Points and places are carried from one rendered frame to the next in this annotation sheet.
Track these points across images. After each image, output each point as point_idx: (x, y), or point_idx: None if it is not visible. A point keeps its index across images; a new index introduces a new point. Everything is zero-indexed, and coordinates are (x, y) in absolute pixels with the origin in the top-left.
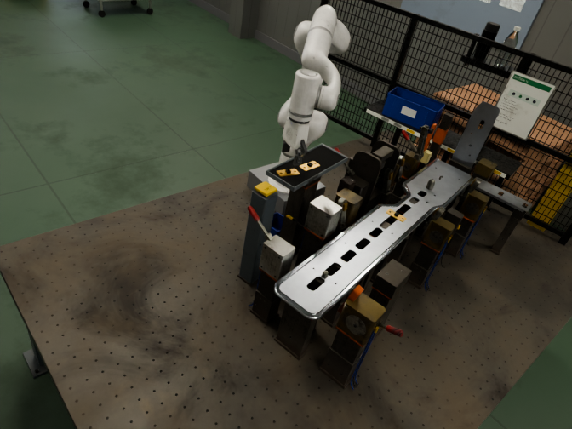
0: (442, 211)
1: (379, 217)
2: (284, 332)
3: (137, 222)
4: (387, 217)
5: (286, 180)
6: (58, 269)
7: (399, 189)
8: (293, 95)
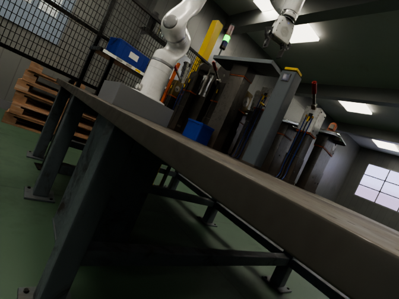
0: None
1: None
2: (311, 176)
3: (186, 140)
4: None
5: None
6: (392, 237)
7: (170, 106)
8: (300, 1)
